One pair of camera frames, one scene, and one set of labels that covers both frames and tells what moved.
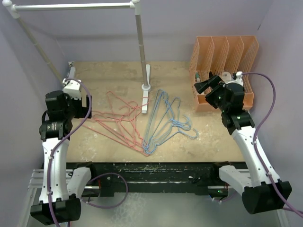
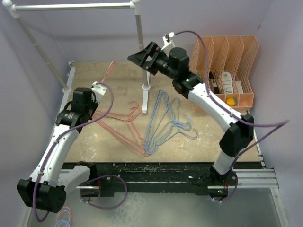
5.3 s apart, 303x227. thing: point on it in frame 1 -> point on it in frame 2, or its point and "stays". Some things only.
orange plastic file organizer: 218,55 stays
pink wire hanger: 122,112 -> 110,67
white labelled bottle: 226,77 stays
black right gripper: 213,82 -> 140,58
